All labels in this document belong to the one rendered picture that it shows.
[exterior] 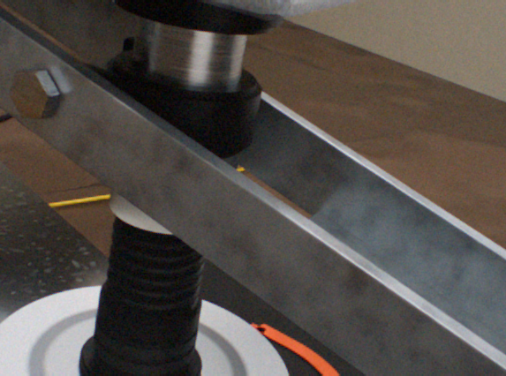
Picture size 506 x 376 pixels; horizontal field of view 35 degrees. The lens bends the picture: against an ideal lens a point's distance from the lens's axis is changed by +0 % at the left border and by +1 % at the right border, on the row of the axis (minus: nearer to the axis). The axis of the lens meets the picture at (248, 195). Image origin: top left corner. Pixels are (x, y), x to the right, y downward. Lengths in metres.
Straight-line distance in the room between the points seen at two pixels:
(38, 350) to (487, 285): 0.30
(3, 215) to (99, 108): 0.38
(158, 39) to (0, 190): 0.45
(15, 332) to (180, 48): 0.25
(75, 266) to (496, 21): 5.12
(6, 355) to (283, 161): 0.23
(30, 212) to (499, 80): 5.04
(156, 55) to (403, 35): 5.68
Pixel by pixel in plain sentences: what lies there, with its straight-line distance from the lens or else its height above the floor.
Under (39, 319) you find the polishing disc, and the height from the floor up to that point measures 0.90.
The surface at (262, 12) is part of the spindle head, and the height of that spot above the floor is 1.17.
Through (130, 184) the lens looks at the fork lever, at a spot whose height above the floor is 1.06.
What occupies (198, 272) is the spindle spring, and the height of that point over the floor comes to 0.98.
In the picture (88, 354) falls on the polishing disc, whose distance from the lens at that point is 0.56.
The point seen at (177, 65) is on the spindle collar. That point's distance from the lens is 0.45.
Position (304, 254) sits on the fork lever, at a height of 1.06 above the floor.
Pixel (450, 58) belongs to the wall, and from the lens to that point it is 5.89.
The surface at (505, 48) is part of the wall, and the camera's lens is 5.68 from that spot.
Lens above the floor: 1.23
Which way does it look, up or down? 23 degrees down
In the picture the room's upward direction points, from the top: 11 degrees clockwise
